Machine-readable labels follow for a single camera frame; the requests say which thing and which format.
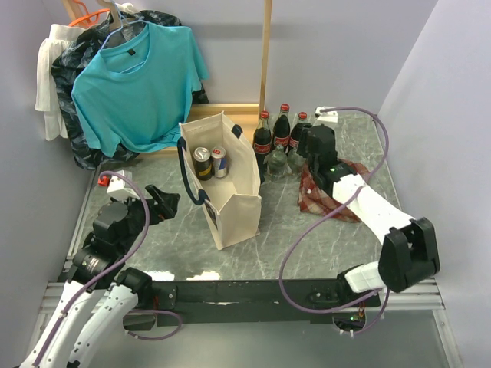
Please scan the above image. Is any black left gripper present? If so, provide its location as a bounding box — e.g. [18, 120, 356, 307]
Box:
[113, 182, 180, 253]

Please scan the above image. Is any Coca-Cola glass bottle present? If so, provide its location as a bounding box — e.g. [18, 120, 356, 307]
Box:
[288, 112, 311, 152]
[252, 110, 272, 182]
[272, 103, 291, 152]

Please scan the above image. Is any green cap clear bottle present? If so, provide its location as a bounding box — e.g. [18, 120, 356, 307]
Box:
[287, 147, 305, 177]
[267, 145, 287, 180]

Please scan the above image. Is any red tab drink can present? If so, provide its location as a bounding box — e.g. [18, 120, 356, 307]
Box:
[211, 146, 227, 179]

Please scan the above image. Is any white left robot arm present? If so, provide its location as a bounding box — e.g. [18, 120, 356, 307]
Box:
[21, 185, 180, 367]

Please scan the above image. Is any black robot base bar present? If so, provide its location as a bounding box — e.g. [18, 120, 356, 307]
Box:
[137, 278, 381, 324]

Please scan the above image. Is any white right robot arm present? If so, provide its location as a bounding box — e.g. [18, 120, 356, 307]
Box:
[298, 125, 440, 305]

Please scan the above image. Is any beige canvas tote bag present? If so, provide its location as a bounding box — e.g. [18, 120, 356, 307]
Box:
[177, 113, 262, 250]

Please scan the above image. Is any red plaid cloth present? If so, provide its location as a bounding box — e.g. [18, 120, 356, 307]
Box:
[297, 159, 369, 223]

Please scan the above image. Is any wooden clothes rack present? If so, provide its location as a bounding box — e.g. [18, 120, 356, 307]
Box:
[61, 0, 273, 156]

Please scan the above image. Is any silver top drink can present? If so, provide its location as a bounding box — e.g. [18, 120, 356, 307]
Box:
[193, 146, 213, 181]

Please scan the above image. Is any turquoise t-shirt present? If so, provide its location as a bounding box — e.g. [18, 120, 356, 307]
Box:
[71, 23, 209, 157]

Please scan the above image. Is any white hanging garment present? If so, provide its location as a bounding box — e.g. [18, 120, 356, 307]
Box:
[35, 3, 135, 141]

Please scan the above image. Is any dark floral patterned shirt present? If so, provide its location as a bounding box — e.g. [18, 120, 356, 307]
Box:
[51, 10, 209, 170]

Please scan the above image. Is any orange plastic hanger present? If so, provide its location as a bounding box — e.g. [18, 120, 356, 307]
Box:
[62, 0, 110, 28]

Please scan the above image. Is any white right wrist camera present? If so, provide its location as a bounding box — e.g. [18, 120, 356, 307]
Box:
[315, 106, 338, 124]

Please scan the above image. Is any aluminium rail profile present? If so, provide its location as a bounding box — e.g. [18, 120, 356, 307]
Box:
[387, 278, 445, 311]

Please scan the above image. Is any light blue wire hanger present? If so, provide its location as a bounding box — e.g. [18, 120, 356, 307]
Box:
[97, 4, 150, 78]

